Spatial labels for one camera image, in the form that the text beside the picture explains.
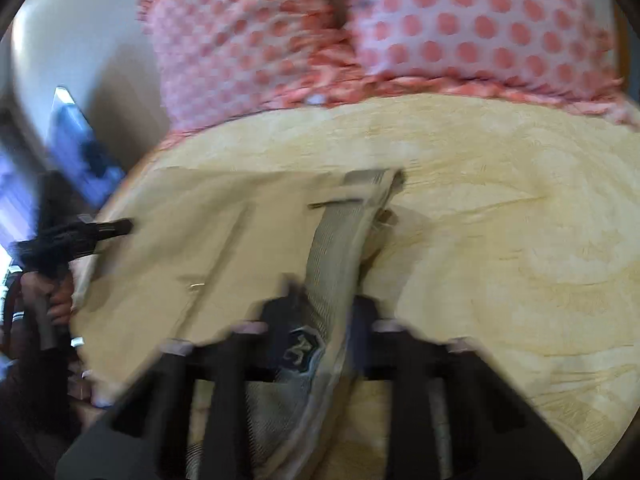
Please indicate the person's left hand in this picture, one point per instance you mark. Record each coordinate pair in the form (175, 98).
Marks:
(61, 300)

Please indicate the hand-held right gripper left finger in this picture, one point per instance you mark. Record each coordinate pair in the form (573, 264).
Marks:
(276, 319)

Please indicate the blue object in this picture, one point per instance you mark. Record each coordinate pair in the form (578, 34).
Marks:
(75, 145)

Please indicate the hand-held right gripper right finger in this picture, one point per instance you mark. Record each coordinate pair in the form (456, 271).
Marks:
(362, 330)

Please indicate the beige pants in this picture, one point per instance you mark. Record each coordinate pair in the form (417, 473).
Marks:
(210, 240)

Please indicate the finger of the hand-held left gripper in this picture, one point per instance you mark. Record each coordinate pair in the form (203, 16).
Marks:
(111, 228)

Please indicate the yellow patterned bed sheet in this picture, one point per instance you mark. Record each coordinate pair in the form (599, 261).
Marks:
(500, 240)

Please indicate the pink polka dot pillow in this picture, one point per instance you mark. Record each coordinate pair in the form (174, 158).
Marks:
(240, 45)
(480, 30)

